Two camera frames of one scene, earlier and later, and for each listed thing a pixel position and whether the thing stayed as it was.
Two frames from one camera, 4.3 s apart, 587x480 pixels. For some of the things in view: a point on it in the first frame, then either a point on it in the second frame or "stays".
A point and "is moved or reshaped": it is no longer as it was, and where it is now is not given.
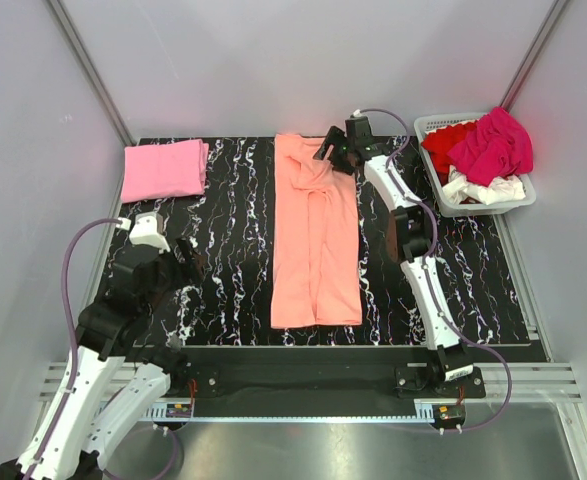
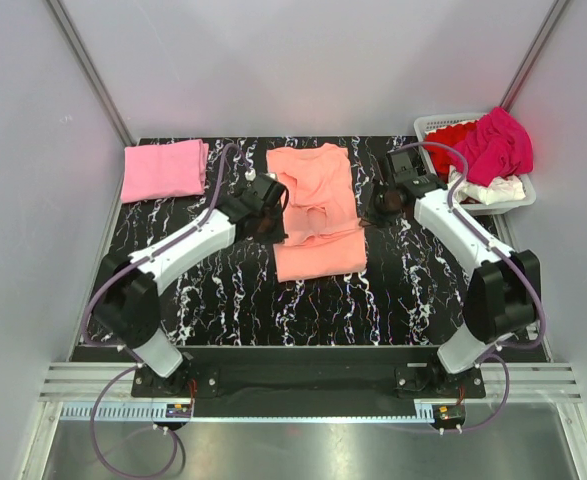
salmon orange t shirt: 316,278 is moved or reshaped
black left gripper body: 174,274 → 271,231
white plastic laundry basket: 465,208 stays
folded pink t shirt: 169,169 stays
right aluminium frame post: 533,53 stays
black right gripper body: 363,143 → 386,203
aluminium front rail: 534,382 stays
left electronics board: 181,410 stays
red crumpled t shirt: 440,142 stays
